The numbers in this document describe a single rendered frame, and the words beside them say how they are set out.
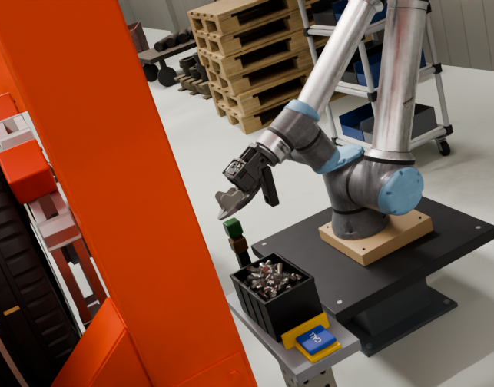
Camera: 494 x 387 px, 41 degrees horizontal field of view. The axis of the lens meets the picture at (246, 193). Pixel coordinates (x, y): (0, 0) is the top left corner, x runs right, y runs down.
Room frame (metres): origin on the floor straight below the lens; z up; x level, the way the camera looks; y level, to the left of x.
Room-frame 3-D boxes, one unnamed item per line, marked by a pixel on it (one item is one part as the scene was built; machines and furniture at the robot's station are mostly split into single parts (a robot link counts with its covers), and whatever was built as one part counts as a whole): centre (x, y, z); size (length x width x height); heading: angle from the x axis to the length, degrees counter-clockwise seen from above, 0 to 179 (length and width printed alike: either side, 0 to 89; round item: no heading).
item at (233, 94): (4.83, -0.60, 0.42); 1.17 x 0.80 x 0.83; 102
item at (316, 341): (1.23, -0.05, 0.47); 0.07 x 0.07 x 0.02; 17
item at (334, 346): (1.23, -0.05, 0.45); 0.08 x 0.08 x 0.01; 17
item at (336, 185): (1.91, -0.33, 0.53); 0.17 x 0.15 x 0.18; 27
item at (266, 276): (1.41, 0.01, 0.51); 0.20 x 0.14 x 0.13; 20
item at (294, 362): (1.39, 0.00, 0.44); 0.43 x 0.17 x 0.03; 17
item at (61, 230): (1.37, 0.43, 0.85); 0.54 x 0.07 x 0.54; 17
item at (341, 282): (1.93, -0.33, 0.15); 0.60 x 0.60 x 0.30; 17
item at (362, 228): (1.93, -0.33, 0.40); 0.19 x 0.19 x 0.10
